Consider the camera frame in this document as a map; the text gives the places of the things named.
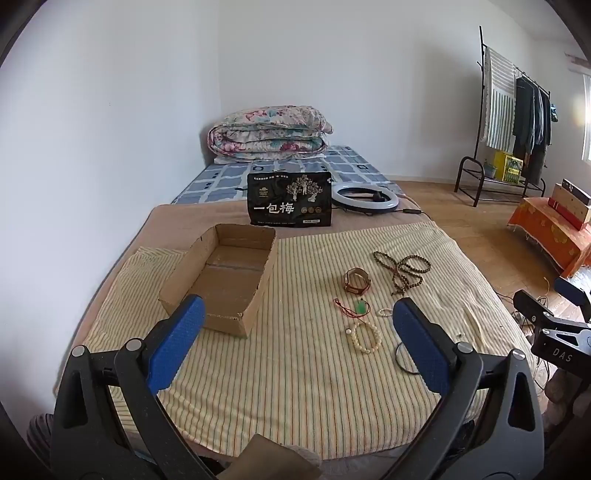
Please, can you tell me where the striped hanging towel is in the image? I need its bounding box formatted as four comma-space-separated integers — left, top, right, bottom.
479, 46, 518, 151

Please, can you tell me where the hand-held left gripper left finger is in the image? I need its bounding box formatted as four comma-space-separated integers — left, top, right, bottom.
51, 295, 218, 480

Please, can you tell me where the beige cardboard box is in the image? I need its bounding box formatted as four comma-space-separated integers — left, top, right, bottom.
551, 183, 591, 225

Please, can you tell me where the red box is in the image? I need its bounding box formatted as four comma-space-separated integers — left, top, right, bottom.
548, 198, 584, 230

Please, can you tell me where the black clothes rack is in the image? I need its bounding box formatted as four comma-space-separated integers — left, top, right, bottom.
455, 25, 559, 208

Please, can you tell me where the orange cloth covered table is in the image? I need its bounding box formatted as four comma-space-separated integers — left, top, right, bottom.
507, 198, 591, 278

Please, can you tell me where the grey striped fabric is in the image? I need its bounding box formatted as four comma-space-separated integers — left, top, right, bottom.
27, 413, 57, 464

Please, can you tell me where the dark blue hanging jacket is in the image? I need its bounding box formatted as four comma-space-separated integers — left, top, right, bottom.
536, 88, 557, 148

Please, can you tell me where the folded floral quilt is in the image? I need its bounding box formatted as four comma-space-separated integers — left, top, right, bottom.
208, 105, 334, 163

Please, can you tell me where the large cream bead bracelet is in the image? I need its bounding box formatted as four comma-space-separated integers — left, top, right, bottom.
345, 322, 382, 355

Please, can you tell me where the brown band wristwatch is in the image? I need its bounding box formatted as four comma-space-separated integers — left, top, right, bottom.
343, 268, 372, 295

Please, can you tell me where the red cord jade pendant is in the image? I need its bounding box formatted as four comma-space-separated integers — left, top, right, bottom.
333, 298, 371, 319

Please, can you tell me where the blue checked bed sheet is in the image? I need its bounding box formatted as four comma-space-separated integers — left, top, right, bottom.
171, 145, 402, 206

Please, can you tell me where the long brown bead necklace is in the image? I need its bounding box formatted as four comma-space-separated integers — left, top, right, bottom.
373, 250, 432, 297

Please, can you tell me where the thin black bangle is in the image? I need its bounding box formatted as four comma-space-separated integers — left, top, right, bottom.
394, 342, 423, 376

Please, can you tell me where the dark green hanging jacket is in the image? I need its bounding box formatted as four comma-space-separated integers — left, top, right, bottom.
512, 76, 539, 160

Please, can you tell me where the black snack bag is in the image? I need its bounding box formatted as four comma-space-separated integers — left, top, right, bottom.
247, 172, 334, 228

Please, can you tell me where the dark flat box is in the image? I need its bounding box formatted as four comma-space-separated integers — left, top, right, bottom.
561, 179, 591, 207

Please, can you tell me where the window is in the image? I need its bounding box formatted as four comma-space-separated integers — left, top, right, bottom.
583, 74, 591, 162

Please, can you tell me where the yellow crate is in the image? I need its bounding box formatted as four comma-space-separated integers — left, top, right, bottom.
493, 150, 525, 183

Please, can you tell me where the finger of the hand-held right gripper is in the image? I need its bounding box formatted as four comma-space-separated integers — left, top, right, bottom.
553, 276, 591, 320
513, 289, 566, 329

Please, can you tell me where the yellow striped cloth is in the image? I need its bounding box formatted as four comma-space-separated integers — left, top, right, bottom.
81, 222, 539, 461

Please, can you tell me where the beige fabric piece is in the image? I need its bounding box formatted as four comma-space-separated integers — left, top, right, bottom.
233, 434, 322, 480

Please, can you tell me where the white ring light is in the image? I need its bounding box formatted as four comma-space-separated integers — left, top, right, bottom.
331, 183, 400, 214

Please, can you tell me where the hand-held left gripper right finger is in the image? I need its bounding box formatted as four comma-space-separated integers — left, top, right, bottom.
392, 296, 546, 480

